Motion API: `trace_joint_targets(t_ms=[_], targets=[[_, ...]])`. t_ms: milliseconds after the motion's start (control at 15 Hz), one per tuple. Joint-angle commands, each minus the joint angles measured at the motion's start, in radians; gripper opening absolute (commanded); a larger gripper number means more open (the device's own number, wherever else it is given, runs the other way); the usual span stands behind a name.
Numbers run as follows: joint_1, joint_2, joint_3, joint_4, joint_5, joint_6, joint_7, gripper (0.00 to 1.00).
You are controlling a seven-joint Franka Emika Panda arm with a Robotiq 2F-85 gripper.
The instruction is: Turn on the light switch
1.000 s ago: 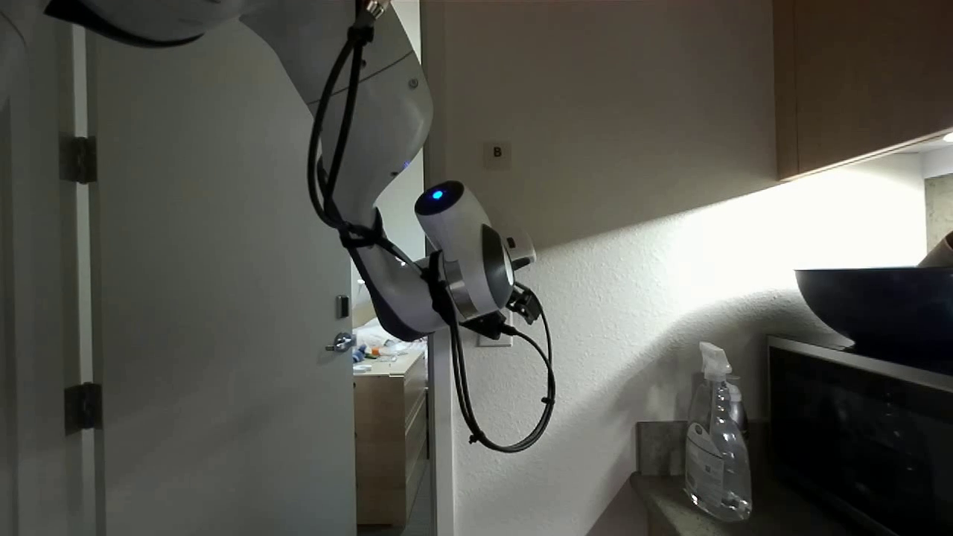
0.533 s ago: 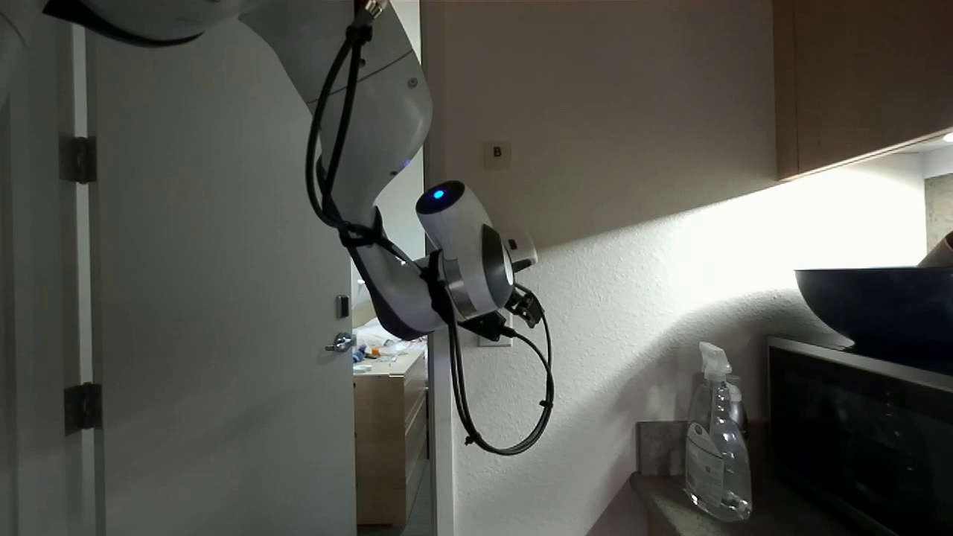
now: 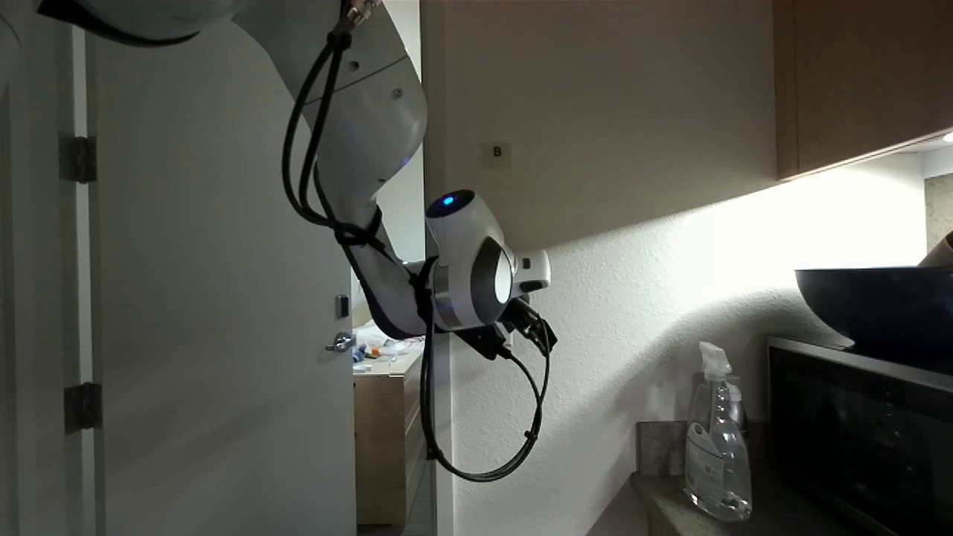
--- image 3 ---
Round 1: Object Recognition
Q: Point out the black microwave oven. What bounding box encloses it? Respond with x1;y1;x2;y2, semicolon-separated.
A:
765;336;953;536

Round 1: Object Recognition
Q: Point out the small clutter on cabinet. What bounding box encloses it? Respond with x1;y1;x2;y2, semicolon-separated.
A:
325;329;403;365

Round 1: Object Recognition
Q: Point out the wooden wall cabinet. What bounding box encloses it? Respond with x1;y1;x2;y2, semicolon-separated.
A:
771;0;953;186

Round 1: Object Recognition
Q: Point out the dark large bowl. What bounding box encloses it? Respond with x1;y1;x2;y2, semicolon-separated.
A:
795;263;953;380

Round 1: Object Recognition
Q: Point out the white door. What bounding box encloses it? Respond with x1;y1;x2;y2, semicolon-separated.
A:
85;28;362;536

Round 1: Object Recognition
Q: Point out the clear spray bottle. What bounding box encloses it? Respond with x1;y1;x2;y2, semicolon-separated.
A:
683;339;758;528

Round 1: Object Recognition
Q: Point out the dark metal door hinge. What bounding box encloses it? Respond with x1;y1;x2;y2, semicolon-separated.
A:
61;135;100;189
62;383;104;438

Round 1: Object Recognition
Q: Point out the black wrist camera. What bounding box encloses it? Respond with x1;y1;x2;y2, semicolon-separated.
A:
457;295;560;365

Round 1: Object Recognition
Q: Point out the black looped camera cable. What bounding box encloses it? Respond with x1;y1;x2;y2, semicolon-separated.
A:
418;326;557;485

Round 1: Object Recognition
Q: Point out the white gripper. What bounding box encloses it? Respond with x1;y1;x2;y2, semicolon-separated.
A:
511;247;554;299

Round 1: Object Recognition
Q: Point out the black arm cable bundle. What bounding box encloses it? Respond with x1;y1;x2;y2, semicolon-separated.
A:
280;0;395;254

